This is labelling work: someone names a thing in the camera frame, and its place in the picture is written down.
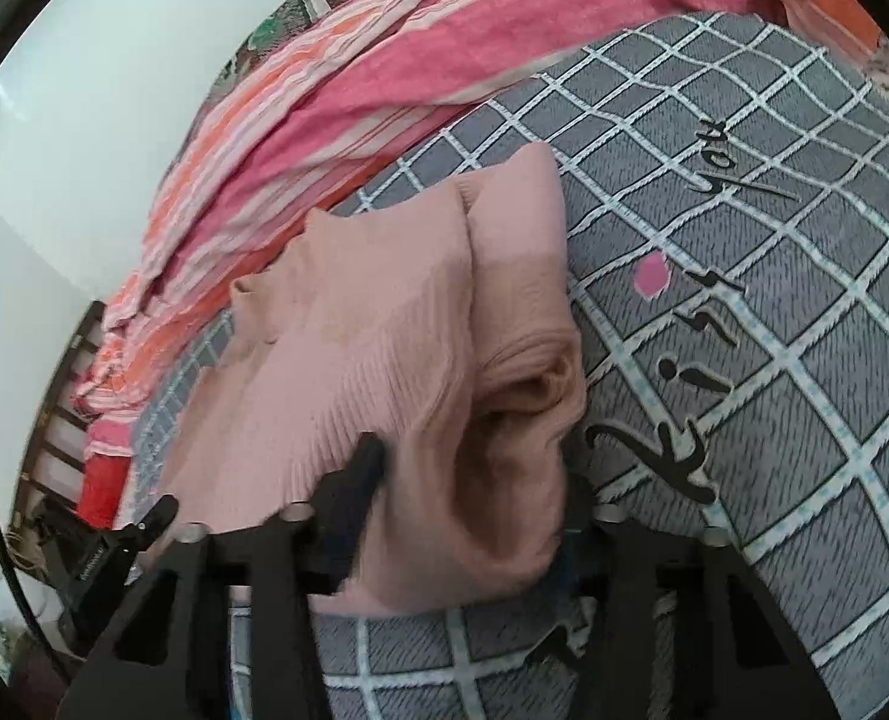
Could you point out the pink striped quilt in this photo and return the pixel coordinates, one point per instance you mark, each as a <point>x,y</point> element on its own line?
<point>320,115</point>

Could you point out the dark wooden headboard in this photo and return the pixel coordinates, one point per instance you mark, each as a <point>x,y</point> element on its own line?
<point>52,464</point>

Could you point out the grey checked bed sheet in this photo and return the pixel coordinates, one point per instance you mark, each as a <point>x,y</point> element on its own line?
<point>726,192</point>

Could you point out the pink knit sweater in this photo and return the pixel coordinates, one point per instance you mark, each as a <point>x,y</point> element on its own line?
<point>440,324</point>

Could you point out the red pillow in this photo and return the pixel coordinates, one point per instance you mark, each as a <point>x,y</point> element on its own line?
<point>103,482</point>

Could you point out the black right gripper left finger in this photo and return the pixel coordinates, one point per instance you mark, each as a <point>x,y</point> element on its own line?
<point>167,652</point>

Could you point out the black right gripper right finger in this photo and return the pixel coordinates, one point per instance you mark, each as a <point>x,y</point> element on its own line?
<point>685,614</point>

